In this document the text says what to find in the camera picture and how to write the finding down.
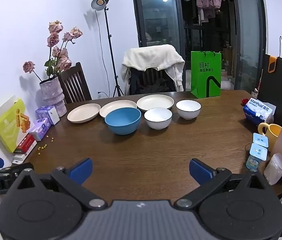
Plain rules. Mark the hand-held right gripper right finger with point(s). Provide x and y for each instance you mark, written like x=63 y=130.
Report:
x=199 y=171

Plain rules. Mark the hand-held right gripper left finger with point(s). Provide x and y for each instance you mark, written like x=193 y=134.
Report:
x=82 y=171

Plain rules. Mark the cream plate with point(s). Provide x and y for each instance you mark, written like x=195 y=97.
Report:
x=117 y=105
x=156 y=102
x=83 y=113

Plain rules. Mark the white bowl black rim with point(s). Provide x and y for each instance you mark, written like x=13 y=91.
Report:
x=188 y=111
x=158 y=120

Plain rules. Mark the blue bowl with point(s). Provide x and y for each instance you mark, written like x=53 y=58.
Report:
x=122 y=123

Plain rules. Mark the white box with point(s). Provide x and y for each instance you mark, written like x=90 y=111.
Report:
x=20 y=158

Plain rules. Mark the scattered yellow kernels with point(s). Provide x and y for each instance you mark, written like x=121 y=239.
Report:
x=42 y=148

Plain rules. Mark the yellow-green snack box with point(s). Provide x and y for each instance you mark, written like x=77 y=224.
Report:
x=7 y=127

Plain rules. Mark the purple tissue pack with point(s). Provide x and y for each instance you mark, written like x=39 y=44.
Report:
x=39 y=130

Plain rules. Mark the small yogurt bottle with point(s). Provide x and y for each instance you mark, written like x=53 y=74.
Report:
x=257 y=153
x=260 y=140

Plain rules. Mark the purple tissue cube box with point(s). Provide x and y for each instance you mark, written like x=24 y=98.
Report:
x=47 y=115

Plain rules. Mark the frosted plastic container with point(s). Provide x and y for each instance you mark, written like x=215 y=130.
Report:
x=276 y=168

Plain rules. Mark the pink ribbed vase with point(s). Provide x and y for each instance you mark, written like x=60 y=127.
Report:
x=53 y=95

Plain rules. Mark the yellow mug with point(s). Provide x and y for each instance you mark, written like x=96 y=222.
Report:
x=273 y=135

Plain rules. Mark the small red flower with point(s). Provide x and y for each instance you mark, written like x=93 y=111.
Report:
x=245 y=102

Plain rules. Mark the blue tissue pack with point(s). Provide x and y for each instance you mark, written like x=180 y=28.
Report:
x=257 y=111

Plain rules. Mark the dark wooden chair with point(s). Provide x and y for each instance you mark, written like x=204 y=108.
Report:
x=74 y=83

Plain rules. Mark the green paper bag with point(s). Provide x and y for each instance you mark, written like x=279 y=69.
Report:
x=206 y=77

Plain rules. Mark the dark clothes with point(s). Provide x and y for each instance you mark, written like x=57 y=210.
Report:
x=156 y=87

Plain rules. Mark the wooden chair with clothes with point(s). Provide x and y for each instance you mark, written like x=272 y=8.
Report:
x=151 y=73

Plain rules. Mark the chair draped with clothes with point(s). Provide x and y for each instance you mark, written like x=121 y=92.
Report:
x=153 y=55

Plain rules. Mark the black framed glass door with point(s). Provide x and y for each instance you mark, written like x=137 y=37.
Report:
x=156 y=17

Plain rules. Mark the black tripod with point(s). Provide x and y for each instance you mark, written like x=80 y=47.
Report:
x=100 y=2

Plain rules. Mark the wall socket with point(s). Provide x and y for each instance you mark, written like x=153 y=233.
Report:
x=100 y=95

